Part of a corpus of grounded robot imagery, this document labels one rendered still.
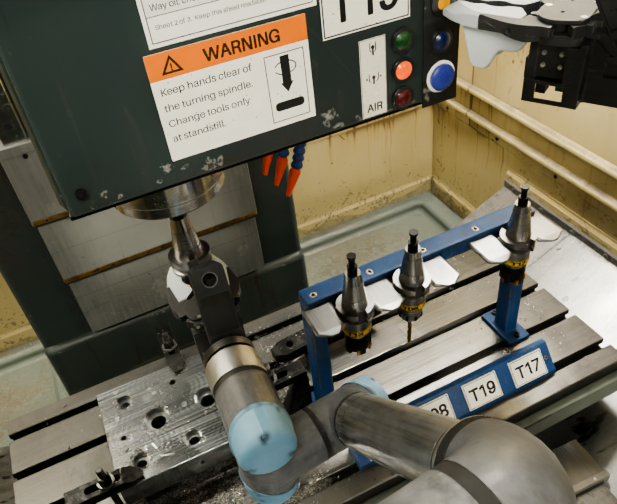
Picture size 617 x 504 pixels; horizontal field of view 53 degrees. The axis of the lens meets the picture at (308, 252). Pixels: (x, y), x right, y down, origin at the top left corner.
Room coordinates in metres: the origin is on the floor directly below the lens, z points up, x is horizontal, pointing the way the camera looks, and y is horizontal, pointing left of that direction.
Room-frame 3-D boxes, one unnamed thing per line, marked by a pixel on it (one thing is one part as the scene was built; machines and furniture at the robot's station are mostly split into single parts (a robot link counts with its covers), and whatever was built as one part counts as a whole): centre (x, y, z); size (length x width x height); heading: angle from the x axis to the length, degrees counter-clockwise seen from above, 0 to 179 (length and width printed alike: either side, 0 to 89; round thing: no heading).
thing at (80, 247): (1.14, 0.33, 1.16); 0.48 x 0.05 x 0.51; 110
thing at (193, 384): (0.73, 0.28, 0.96); 0.29 x 0.23 x 0.05; 110
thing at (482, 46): (0.58, -0.20, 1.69); 0.09 x 0.03 x 0.06; 50
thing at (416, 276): (0.75, -0.17, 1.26); 0.04 x 0.04 x 0.07
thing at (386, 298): (0.73, -0.12, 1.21); 0.07 x 0.05 x 0.01; 20
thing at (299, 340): (0.91, -0.02, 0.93); 0.26 x 0.05 x 0.06; 115
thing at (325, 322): (0.69, -0.01, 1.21); 0.07 x 0.05 x 0.01; 20
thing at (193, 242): (0.72, 0.18, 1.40); 0.04 x 0.04 x 0.07
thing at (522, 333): (0.89, -0.41, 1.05); 0.10 x 0.05 x 0.30; 20
